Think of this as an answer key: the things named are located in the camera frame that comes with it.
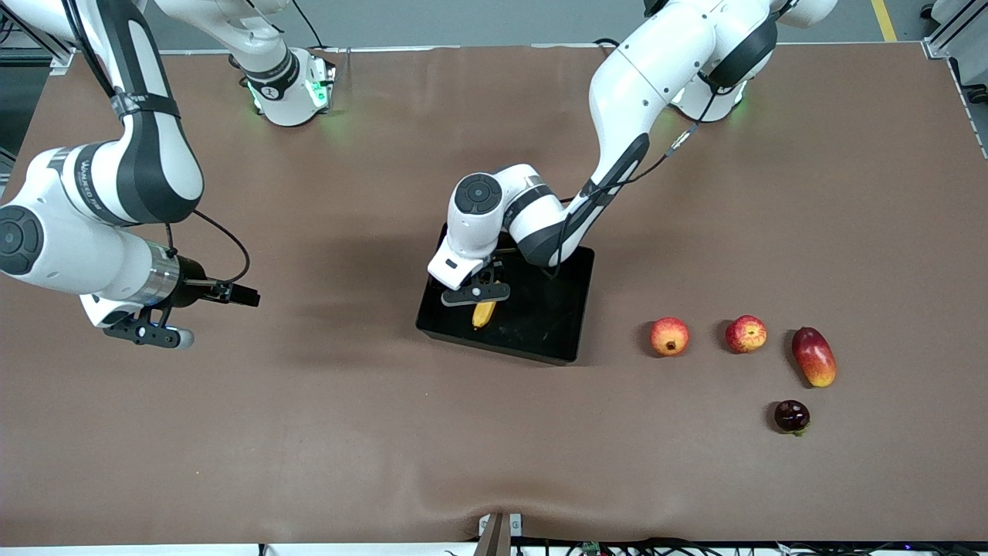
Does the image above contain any red yellow apple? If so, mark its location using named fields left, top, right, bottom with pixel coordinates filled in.
left=726, top=314, right=769, bottom=354

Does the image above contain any black rectangular plastic box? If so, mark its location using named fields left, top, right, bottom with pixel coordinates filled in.
left=415, top=221, right=596, bottom=366

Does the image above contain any brown table mat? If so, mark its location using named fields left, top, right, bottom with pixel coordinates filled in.
left=0, top=42, right=988, bottom=545

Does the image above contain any red pomegranate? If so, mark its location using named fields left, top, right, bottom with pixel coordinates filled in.
left=649, top=317, right=691, bottom=358

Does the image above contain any dark purple mangosteen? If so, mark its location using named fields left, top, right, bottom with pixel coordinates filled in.
left=774, top=399, right=811, bottom=437

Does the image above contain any red yellow mango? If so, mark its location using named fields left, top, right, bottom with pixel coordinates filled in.
left=791, top=327, right=837, bottom=388

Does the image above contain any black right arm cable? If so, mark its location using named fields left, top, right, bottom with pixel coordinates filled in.
left=66, top=0, right=252, bottom=283

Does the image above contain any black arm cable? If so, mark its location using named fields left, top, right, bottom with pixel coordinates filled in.
left=550, top=73, right=719, bottom=280
left=66, top=0, right=252, bottom=283

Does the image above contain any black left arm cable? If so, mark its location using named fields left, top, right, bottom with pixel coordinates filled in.
left=550, top=73, right=719, bottom=280

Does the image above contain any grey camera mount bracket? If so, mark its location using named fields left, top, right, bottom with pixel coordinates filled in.
left=474, top=511, right=524, bottom=556

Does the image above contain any aluminium frame strut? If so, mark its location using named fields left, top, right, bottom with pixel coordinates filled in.
left=0, top=15, right=78, bottom=74
left=922, top=0, right=988, bottom=59

